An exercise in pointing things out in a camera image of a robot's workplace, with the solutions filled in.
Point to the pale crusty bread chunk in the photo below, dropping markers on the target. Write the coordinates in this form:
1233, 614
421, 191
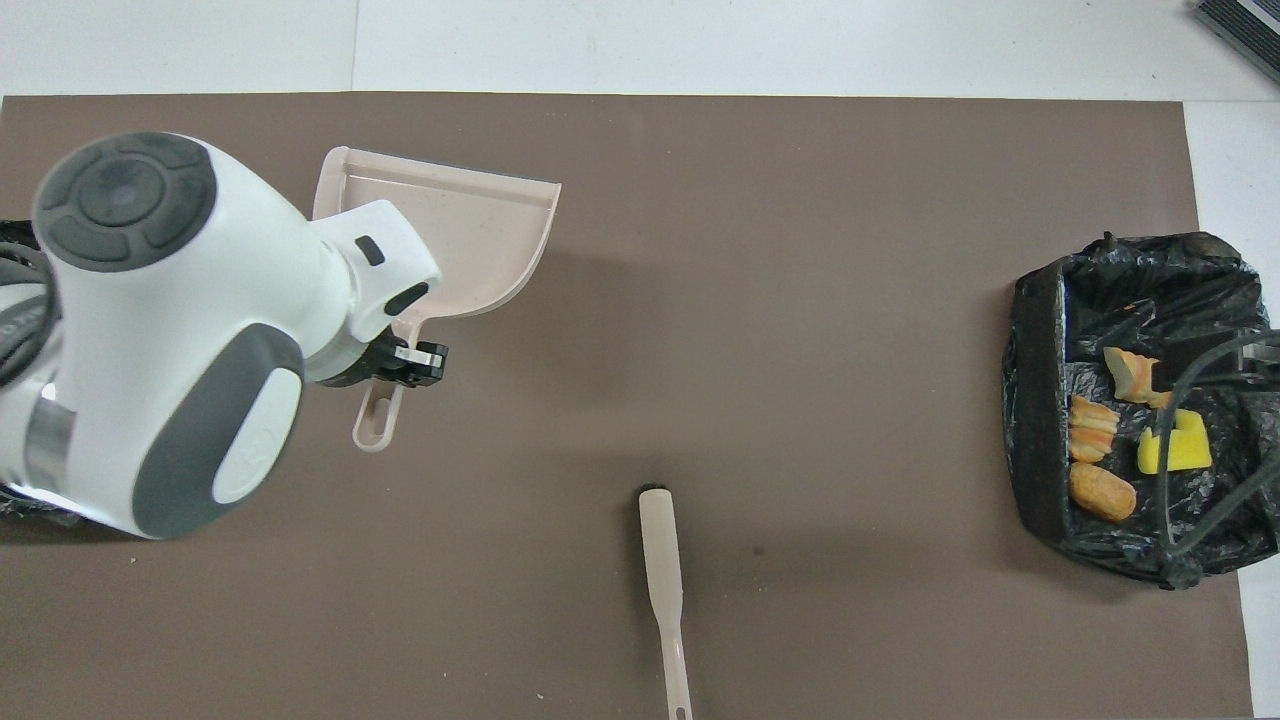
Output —
1130, 375

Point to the black bag bin pink inside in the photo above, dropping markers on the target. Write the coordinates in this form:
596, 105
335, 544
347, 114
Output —
20, 510

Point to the orange ridged bread piece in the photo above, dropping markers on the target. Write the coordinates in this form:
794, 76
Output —
1092, 430

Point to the notched yellow sponge block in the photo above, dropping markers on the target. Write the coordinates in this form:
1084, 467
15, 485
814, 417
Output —
1190, 450

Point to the dark ribbed grille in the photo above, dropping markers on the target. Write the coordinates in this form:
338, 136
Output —
1245, 25

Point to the brown bread roll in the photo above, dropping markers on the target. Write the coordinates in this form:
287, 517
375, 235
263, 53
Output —
1102, 490

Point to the beige hand brush black bristles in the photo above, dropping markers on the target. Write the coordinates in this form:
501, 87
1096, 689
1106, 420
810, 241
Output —
663, 560

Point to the black bag lined bin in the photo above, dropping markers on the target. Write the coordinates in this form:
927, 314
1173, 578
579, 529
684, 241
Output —
1040, 400

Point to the beige plastic dustpan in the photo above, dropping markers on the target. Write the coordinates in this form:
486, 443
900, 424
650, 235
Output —
470, 240

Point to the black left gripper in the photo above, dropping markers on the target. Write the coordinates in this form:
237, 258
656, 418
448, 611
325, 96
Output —
365, 365

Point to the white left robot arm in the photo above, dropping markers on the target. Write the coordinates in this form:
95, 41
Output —
180, 330

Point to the brown table mat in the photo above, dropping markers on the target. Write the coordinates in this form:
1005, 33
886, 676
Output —
700, 300

